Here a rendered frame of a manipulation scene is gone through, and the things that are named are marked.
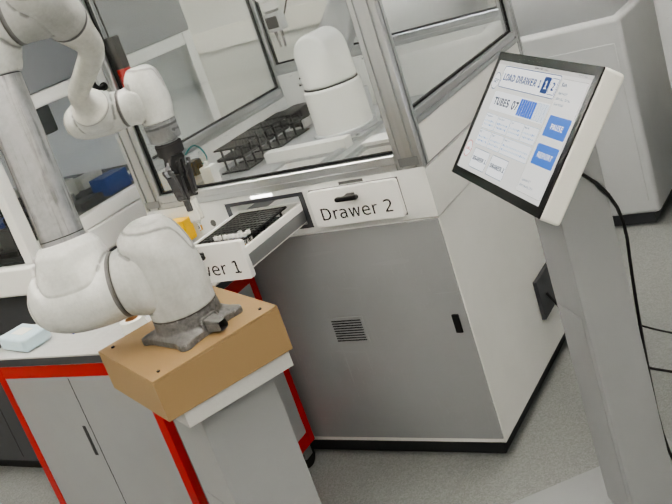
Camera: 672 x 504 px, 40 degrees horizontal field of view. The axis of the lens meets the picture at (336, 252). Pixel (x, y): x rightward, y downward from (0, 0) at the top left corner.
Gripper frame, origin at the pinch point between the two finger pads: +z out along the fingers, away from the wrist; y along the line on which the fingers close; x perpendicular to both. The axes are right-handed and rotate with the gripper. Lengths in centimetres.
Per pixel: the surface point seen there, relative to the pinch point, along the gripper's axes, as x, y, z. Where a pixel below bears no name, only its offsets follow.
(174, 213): 25.0, 28.3, 7.7
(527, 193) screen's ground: -99, -39, 1
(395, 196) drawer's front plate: -54, 12, 12
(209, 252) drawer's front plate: -7.2, -11.8, 9.6
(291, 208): -17.9, 22.2, 12.4
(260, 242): -18.1, -3.2, 12.5
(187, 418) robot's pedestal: -24, -70, 26
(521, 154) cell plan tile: -98, -29, -4
